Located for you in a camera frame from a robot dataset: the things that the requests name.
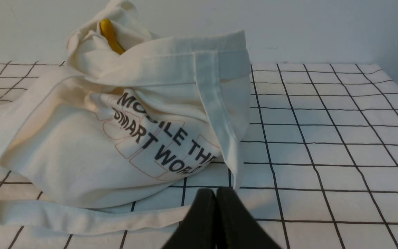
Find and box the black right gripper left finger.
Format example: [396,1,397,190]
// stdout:
[163,188,216,249]

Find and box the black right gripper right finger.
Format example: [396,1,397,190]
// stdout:
[215,187,281,249]

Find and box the yellow banana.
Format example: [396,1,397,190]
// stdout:
[99,19,125,55]

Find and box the cream canvas tote bag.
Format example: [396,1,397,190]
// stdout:
[0,0,250,235]

